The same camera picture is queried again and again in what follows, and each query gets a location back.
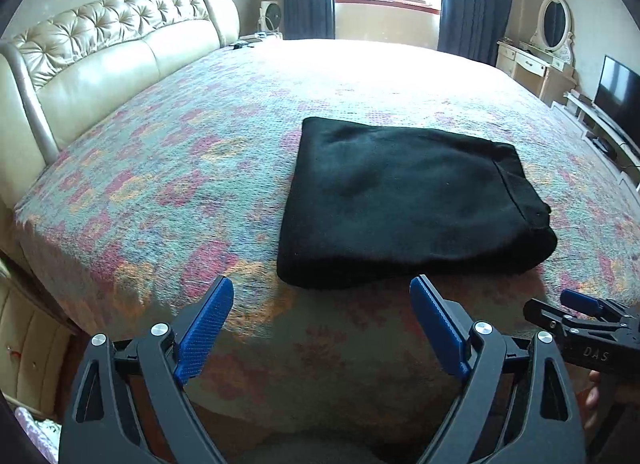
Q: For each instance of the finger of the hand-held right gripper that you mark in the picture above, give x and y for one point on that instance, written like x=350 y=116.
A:
x=582 y=300
x=545 y=314

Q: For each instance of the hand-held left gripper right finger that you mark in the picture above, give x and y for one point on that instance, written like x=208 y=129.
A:
x=440 y=331

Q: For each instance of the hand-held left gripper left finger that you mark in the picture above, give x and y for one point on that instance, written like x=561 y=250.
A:
x=207 y=329

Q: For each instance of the black pants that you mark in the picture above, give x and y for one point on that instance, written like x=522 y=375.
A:
x=400 y=194

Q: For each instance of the person's right hand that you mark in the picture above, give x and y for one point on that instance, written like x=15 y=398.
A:
x=597 y=391

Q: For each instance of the bed with floral bedspread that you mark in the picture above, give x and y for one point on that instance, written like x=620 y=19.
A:
x=175 y=169

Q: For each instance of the beige bedside cabinet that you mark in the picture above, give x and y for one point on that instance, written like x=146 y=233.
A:
x=30 y=344

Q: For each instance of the white television stand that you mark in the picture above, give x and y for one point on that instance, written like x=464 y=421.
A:
x=595 y=122

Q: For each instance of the floral cloth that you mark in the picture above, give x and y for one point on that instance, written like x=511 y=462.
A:
x=35 y=436

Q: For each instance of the black television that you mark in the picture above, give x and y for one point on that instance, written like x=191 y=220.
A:
x=620 y=94

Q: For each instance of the white dressing table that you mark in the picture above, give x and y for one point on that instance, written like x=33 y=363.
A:
x=530 y=64

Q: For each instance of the white oval vanity mirror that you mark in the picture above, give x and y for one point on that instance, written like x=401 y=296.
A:
x=552 y=22

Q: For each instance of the small black item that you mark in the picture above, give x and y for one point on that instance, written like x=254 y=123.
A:
x=241 y=46

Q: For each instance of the beige leather headboard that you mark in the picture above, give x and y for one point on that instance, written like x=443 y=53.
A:
x=110 y=59

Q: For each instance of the white fan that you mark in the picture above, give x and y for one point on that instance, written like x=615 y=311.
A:
x=271 y=19

